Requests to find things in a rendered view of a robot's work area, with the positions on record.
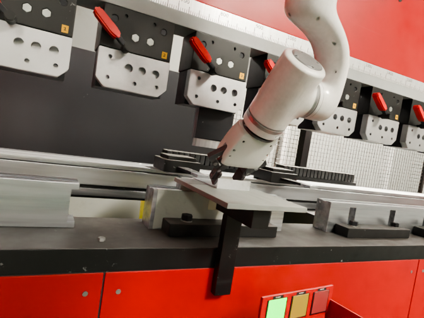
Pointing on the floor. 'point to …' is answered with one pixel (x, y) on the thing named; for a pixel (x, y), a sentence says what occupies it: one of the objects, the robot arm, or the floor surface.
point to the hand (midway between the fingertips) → (226, 176)
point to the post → (303, 148)
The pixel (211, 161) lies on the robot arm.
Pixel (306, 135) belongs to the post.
